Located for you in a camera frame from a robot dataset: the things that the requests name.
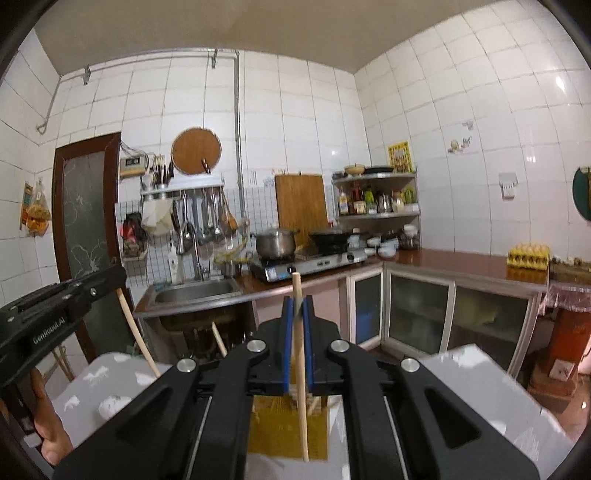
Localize black wok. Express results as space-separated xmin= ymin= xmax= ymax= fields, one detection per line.
xmin=308 ymin=227 xmax=358 ymax=254

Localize wooden chopping block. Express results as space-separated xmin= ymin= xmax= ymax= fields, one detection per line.
xmin=549 ymin=256 xmax=591 ymax=284

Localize steel pot with lid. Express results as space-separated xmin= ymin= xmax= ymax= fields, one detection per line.
xmin=249 ymin=225 xmax=301 ymax=259

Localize wooden frame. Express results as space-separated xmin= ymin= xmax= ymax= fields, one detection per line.
xmin=51 ymin=346 xmax=77 ymax=381

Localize white hanging cloth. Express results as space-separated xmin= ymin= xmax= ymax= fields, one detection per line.
xmin=141 ymin=198 xmax=174 ymax=236

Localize yellow plastic utensil basket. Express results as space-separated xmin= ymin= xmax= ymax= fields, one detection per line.
xmin=249 ymin=351 xmax=332 ymax=463

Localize clear plastic table cover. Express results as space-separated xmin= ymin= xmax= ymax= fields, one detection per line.
xmin=539 ymin=282 xmax=591 ymax=315

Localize yellow wall poster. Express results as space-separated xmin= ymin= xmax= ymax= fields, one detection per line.
xmin=387 ymin=141 xmax=413 ymax=174

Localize hanging plastic bags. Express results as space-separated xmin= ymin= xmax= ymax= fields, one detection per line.
xmin=19 ymin=178 xmax=51 ymax=238

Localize brown frosted glass door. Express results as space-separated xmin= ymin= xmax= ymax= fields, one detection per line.
xmin=52 ymin=133 xmax=139 ymax=365

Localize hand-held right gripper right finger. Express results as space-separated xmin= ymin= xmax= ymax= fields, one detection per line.
xmin=301 ymin=294 xmax=541 ymax=480

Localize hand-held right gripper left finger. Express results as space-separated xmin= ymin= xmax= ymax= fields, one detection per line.
xmin=53 ymin=295 xmax=296 ymax=480

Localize row of hanging cooking utensils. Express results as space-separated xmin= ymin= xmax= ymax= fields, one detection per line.
xmin=171 ymin=189 xmax=240 ymax=254

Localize white dish soap bottle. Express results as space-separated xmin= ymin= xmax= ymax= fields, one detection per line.
xmin=167 ymin=242 xmax=182 ymax=284

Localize yellow wall control box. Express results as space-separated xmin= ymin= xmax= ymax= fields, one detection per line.
xmin=119 ymin=154 xmax=145 ymax=178

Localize wire wall basket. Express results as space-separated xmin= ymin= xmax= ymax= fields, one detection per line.
xmin=121 ymin=211 xmax=149 ymax=261

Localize person's left hand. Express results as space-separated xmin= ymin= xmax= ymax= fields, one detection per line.
xmin=28 ymin=369 xmax=75 ymax=467

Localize wall tile sticker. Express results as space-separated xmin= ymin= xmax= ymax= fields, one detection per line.
xmin=447 ymin=121 xmax=475 ymax=154

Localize brown kitchen counter cabinets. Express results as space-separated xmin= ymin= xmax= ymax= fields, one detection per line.
xmin=134 ymin=247 xmax=550 ymax=374

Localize grey printed tablecloth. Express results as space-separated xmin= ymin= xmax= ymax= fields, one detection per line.
xmin=44 ymin=344 xmax=578 ymax=480

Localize wooden chopstick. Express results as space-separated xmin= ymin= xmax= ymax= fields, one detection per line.
xmin=291 ymin=271 xmax=310 ymax=462
xmin=211 ymin=322 xmax=228 ymax=358
xmin=115 ymin=287 xmax=161 ymax=379

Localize green round wall board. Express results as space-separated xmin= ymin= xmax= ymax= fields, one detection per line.
xmin=571 ymin=167 xmax=591 ymax=217

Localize metal wall utensil rack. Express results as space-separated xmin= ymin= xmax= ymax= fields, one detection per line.
xmin=140 ymin=178 xmax=225 ymax=201

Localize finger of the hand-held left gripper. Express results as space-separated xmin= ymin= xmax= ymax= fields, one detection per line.
xmin=51 ymin=265 xmax=128 ymax=325

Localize steel faucet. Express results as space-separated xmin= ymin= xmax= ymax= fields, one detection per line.
xmin=178 ymin=222 xmax=211 ymax=282

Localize steel kitchen sink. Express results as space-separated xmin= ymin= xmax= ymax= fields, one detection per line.
xmin=134 ymin=277 xmax=244 ymax=319

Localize round wooden cutting board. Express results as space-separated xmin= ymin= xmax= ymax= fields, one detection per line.
xmin=171 ymin=128 xmax=222 ymax=176

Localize group of white bowls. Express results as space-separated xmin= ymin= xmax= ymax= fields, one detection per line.
xmin=348 ymin=224 xmax=422 ymax=259

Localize steel gas stove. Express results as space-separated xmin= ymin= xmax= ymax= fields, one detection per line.
xmin=249 ymin=249 xmax=370 ymax=283

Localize metal corner shelf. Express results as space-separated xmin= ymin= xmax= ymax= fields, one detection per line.
xmin=331 ymin=172 xmax=422 ymax=250

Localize row of condiment bottles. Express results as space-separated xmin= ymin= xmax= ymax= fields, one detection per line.
xmin=337 ymin=182 xmax=419 ymax=215

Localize rectangular wooden cutting board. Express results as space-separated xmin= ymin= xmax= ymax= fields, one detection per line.
xmin=274 ymin=173 xmax=328 ymax=247

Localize yellow egg tray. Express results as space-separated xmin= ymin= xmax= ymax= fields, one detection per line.
xmin=506 ymin=244 xmax=551 ymax=269

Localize grey wall pipe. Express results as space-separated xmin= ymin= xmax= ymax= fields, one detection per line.
xmin=37 ymin=46 xmax=245 ymax=217

